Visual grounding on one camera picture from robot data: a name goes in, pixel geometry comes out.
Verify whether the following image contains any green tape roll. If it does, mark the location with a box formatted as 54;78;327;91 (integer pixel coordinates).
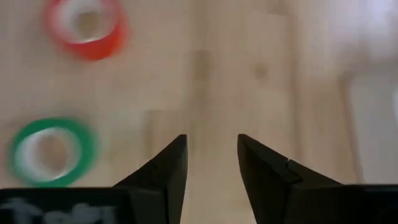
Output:
6;116;99;189

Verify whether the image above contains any large white plastic bin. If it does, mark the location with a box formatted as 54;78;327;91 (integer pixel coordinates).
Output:
340;70;398;185

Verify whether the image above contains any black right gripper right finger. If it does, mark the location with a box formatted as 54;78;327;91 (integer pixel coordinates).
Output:
237;133;398;224

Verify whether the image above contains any red tape roll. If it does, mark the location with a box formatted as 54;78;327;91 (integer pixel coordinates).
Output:
43;0;130;62

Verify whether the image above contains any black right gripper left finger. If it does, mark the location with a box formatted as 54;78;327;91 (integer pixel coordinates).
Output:
0;134;189;224

